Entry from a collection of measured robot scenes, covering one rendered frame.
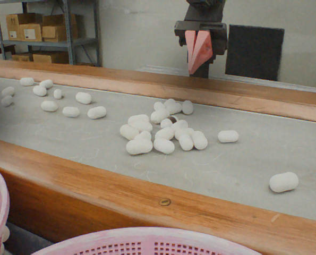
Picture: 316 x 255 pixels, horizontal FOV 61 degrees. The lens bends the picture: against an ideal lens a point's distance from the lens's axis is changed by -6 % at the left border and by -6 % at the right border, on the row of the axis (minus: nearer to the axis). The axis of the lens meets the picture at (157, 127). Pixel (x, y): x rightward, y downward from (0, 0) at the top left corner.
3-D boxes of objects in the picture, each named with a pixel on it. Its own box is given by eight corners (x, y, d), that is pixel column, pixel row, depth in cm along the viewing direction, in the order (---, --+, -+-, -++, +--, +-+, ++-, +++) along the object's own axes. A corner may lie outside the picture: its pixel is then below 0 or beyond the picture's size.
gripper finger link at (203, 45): (200, 62, 49) (211, 23, 52) (162, 58, 51) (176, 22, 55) (204, 84, 55) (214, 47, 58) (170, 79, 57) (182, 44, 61)
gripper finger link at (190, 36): (213, 63, 48) (224, 24, 51) (174, 59, 50) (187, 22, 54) (216, 85, 54) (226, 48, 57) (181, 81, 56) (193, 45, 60)
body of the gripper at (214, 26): (224, 30, 51) (231, 3, 53) (172, 26, 54) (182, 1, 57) (226, 52, 56) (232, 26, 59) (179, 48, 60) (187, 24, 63)
